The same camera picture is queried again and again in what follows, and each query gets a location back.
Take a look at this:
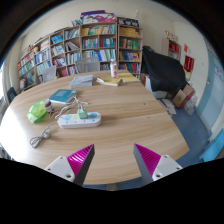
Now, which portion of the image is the grey book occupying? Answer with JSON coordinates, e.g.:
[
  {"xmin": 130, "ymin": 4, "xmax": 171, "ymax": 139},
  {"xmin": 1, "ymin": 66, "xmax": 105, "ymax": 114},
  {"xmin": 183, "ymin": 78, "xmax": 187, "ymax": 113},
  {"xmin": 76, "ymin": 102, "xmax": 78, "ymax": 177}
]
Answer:
[{"xmin": 70, "ymin": 75, "xmax": 93, "ymax": 88}]

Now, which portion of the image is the yellow book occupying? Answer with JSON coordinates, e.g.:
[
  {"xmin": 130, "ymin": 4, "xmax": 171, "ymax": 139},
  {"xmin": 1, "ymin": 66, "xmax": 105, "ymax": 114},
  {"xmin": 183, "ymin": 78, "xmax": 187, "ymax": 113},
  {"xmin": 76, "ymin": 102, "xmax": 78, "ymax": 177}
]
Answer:
[{"xmin": 96, "ymin": 77, "xmax": 121, "ymax": 86}]

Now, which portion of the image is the white power strip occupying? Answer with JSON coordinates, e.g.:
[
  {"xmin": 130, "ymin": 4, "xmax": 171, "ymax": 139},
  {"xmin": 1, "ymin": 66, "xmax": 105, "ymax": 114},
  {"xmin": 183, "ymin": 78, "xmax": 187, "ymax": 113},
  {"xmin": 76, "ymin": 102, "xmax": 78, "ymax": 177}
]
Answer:
[{"xmin": 58, "ymin": 112, "xmax": 101, "ymax": 129}]

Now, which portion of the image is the black cloth covered object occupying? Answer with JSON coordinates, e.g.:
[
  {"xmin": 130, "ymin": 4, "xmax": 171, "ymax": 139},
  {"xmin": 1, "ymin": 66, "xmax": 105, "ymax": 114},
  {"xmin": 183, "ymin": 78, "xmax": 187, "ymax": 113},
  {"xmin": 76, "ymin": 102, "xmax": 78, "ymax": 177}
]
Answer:
[{"xmin": 141, "ymin": 46, "xmax": 187, "ymax": 96}]

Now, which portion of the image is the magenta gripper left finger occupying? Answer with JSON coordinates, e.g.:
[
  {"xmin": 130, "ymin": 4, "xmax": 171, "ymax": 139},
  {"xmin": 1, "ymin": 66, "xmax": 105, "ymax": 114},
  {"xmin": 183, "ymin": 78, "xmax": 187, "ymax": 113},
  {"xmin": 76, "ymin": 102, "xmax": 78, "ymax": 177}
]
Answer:
[{"xmin": 45, "ymin": 144, "xmax": 95, "ymax": 186}]

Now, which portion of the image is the green plastic bag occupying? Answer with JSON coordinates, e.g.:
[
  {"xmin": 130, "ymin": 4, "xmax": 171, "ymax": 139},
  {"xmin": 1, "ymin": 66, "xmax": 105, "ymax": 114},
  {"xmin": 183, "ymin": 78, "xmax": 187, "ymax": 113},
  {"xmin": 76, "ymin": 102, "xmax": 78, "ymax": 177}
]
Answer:
[{"xmin": 27, "ymin": 101, "xmax": 46, "ymax": 123}]

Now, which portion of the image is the blue chair right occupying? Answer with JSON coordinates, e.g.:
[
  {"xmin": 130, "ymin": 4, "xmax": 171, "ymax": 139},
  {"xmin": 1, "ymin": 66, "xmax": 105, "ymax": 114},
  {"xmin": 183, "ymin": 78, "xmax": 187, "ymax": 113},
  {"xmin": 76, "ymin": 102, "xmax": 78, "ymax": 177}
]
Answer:
[{"xmin": 199, "ymin": 129, "xmax": 224, "ymax": 162}]

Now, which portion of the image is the wooden bookshelf with books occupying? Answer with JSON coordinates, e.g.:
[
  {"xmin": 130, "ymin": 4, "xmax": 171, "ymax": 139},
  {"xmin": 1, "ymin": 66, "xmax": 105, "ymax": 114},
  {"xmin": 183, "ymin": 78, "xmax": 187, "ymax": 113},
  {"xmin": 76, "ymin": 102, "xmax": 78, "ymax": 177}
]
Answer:
[{"xmin": 17, "ymin": 21, "xmax": 143, "ymax": 90}]

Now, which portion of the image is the grey mesh chair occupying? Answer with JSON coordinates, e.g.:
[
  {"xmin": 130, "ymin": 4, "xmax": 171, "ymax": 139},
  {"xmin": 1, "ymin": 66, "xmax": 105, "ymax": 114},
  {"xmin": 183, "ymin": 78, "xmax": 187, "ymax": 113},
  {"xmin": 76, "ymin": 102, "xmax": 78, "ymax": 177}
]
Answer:
[{"xmin": 76, "ymin": 56, "xmax": 100, "ymax": 73}]

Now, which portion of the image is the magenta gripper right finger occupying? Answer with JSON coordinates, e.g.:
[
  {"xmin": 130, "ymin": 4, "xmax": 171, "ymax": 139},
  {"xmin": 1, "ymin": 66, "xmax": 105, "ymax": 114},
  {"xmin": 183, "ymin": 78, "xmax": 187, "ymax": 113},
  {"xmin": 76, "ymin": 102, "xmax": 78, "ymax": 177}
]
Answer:
[{"xmin": 133, "ymin": 144, "xmax": 182, "ymax": 185}]

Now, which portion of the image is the white power strip cable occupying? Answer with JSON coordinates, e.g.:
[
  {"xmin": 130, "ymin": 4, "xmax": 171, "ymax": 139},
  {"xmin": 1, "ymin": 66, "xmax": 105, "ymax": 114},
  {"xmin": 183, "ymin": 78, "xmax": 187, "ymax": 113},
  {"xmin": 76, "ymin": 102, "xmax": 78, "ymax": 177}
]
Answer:
[{"xmin": 29, "ymin": 120, "xmax": 60, "ymax": 149}]

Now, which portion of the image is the yellow paper folder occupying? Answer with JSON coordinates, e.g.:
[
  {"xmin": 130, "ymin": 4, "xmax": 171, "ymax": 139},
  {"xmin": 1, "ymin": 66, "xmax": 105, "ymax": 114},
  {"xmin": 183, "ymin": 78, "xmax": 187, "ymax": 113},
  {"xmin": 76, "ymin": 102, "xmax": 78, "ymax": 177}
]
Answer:
[{"xmin": 118, "ymin": 72, "xmax": 139, "ymax": 83}]

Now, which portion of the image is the small red wall shelf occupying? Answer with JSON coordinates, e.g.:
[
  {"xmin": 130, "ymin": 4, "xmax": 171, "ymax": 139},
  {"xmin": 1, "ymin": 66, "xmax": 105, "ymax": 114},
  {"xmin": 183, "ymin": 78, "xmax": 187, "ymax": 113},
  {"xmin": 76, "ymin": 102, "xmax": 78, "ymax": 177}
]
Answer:
[{"xmin": 162, "ymin": 38, "xmax": 181, "ymax": 60}]

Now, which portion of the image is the white charger cable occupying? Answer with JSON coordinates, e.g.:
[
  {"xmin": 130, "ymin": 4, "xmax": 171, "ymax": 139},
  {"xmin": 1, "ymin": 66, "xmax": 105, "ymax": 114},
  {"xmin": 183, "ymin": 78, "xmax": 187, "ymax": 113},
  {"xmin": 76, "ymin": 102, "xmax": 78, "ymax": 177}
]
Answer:
[{"xmin": 54, "ymin": 95, "xmax": 89, "ymax": 120}]

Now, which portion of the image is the green charger plug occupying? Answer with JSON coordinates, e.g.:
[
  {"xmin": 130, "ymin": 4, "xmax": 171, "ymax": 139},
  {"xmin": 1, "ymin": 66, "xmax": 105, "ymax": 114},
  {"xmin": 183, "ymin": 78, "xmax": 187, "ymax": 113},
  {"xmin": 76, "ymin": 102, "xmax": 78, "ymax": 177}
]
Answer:
[{"xmin": 77, "ymin": 109, "xmax": 88, "ymax": 119}]

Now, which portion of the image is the grey chair left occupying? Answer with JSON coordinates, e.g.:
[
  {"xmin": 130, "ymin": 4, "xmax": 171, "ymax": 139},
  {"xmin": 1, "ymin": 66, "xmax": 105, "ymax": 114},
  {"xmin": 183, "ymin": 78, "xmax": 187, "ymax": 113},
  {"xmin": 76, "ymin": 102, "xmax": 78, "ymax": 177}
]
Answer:
[{"xmin": 42, "ymin": 66, "xmax": 56, "ymax": 82}]

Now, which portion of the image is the small dark jar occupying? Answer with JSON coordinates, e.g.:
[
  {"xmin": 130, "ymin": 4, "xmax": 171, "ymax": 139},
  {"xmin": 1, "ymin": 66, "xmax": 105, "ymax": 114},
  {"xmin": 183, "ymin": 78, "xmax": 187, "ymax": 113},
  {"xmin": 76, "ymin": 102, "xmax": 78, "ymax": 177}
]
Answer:
[{"xmin": 44, "ymin": 99, "xmax": 54, "ymax": 114}]

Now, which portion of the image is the white bottle red label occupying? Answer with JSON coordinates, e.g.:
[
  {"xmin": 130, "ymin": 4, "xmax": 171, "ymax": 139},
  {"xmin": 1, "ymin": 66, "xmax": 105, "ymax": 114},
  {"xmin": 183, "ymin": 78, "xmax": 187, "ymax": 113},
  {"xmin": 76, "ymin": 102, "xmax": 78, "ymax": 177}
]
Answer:
[{"xmin": 110, "ymin": 59, "xmax": 117, "ymax": 78}]

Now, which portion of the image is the teal book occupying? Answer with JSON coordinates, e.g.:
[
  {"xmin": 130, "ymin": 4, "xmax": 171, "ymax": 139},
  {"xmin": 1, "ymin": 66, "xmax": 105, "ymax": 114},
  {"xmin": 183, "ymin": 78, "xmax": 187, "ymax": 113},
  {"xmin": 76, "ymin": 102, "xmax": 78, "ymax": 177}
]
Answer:
[{"xmin": 49, "ymin": 89, "xmax": 78, "ymax": 104}]

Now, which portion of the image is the cardboard box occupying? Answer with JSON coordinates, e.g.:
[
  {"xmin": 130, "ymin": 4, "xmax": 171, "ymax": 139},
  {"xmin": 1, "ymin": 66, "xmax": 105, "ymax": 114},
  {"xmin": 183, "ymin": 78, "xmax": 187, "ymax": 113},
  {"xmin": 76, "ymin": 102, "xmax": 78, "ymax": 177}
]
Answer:
[{"xmin": 172, "ymin": 85, "xmax": 194, "ymax": 109}]

